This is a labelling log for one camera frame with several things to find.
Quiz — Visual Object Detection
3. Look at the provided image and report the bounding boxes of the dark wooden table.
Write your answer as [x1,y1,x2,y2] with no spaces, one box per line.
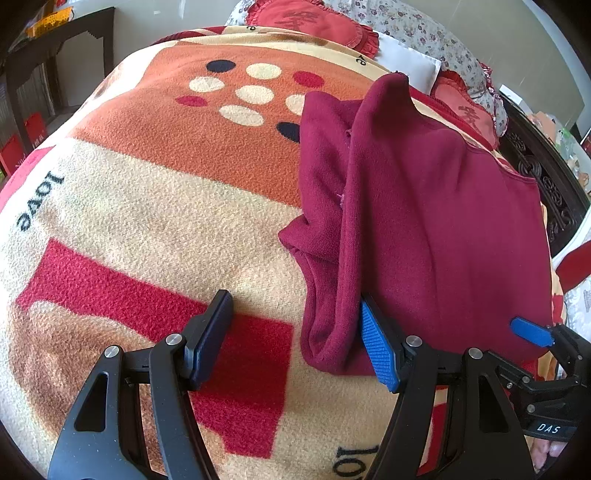
[0,7,116,139]

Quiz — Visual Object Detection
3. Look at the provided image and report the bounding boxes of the floral bed cover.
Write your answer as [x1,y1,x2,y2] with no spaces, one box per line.
[225,0,509,134]

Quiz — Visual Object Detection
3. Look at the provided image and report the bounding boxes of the large red ruffled pillow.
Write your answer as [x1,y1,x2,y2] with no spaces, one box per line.
[245,0,380,58]

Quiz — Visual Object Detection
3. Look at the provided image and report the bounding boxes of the maroon sweater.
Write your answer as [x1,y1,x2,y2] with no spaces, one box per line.
[278,71,557,377]

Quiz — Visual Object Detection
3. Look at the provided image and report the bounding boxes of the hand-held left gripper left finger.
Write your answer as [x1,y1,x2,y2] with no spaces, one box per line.
[47,289,234,480]

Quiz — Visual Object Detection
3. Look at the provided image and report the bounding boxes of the red cloth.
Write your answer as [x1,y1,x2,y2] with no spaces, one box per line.
[554,240,591,294]

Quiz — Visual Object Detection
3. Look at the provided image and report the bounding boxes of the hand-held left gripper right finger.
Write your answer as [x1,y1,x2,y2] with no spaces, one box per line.
[360,293,539,480]

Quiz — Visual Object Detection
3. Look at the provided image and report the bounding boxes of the yellow plastic basket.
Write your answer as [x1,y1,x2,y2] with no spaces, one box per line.
[25,7,75,38]

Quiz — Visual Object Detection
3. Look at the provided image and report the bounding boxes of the printed fleece blanket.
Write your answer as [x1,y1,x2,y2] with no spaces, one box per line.
[0,25,566,480]

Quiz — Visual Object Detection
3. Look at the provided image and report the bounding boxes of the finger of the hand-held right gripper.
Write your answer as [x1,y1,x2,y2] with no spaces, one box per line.
[510,316,561,348]

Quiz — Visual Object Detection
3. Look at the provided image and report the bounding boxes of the person's right hand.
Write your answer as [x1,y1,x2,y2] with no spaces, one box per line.
[531,436,571,474]

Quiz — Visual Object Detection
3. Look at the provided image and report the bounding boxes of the dark carved headboard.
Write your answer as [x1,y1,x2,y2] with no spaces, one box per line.
[499,92,591,254]

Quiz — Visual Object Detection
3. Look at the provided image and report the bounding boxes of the small red ruffled pillow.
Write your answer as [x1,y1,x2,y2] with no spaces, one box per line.
[434,76,502,148]

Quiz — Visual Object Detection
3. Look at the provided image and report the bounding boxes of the white pillow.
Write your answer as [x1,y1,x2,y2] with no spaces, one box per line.
[376,34,441,90]

